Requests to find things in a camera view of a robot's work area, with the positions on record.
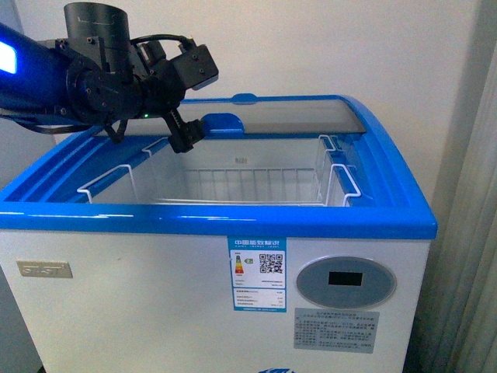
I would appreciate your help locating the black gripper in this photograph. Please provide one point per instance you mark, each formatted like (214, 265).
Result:
(108, 81)

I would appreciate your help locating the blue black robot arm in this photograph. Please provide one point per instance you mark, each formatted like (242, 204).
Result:
(33, 80)

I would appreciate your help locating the glass sliding freezer lid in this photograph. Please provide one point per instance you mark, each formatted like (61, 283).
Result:
(270, 122)

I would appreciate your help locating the rear glass sliding lid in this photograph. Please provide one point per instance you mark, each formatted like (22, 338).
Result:
(250, 103)

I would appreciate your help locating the blue energy label sticker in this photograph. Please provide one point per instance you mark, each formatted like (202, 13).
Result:
(258, 273)

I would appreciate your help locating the white blue chest freezer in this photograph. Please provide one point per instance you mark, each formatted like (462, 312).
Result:
(151, 287)

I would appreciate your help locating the silver brand nameplate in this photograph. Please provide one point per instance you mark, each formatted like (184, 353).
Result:
(44, 269)

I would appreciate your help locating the oval grey control panel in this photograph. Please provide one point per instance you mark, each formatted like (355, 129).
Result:
(346, 282)

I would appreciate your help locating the grey text notice sticker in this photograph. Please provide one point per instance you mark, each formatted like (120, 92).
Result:
(335, 330)

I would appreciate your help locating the grey pleated curtain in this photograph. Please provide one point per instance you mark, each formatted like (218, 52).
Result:
(455, 320)

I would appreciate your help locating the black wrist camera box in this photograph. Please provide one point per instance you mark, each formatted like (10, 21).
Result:
(195, 68)

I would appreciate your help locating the white wire freezer basket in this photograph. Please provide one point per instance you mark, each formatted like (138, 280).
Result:
(260, 172)

